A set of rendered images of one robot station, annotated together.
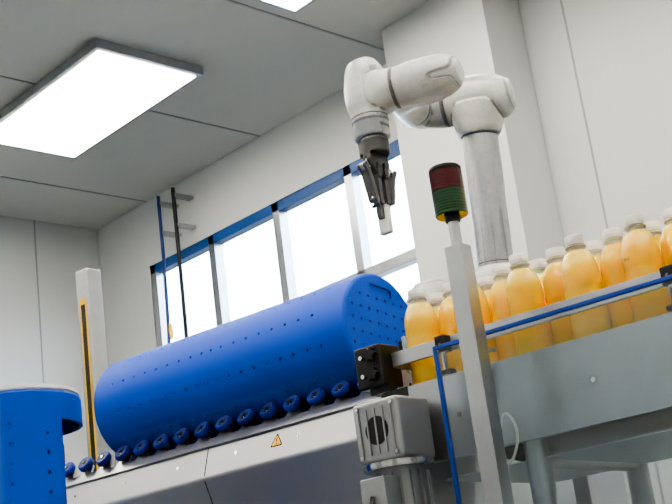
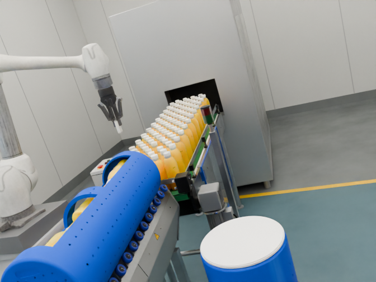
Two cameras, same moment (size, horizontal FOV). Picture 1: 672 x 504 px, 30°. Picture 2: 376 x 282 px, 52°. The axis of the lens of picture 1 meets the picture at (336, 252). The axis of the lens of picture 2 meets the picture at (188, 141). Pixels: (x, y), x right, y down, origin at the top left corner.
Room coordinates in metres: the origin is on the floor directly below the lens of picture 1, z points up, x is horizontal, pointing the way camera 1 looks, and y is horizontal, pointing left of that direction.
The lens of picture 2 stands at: (3.25, 1.74, 1.72)
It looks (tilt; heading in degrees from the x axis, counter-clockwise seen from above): 16 degrees down; 247
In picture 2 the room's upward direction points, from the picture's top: 17 degrees counter-clockwise
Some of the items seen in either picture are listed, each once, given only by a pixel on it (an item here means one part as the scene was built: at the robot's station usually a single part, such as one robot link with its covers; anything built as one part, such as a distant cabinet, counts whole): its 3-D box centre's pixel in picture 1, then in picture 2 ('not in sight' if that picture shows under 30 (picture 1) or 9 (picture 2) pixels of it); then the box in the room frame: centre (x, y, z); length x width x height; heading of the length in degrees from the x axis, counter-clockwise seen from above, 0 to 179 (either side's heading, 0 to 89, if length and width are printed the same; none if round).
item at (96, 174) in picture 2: not in sight; (106, 171); (2.89, -0.49, 1.05); 0.20 x 0.10 x 0.10; 52
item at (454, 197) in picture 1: (450, 204); (208, 118); (2.26, -0.23, 1.18); 0.06 x 0.06 x 0.05
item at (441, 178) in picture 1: (446, 182); (206, 111); (2.26, -0.23, 1.23); 0.06 x 0.06 x 0.04
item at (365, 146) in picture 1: (375, 158); (107, 96); (2.81, -0.12, 1.51); 0.08 x 0.07 x 0.09; 142
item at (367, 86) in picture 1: (370, 88); (95, 60); (2.81, -0.14, 1.69); 0.13 x 0.11 x 0.16; 72
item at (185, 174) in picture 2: (380, 371); (183, 183); (2.60, -0.06, 0.95); 0.10 x 0.07 x 0.10; 142
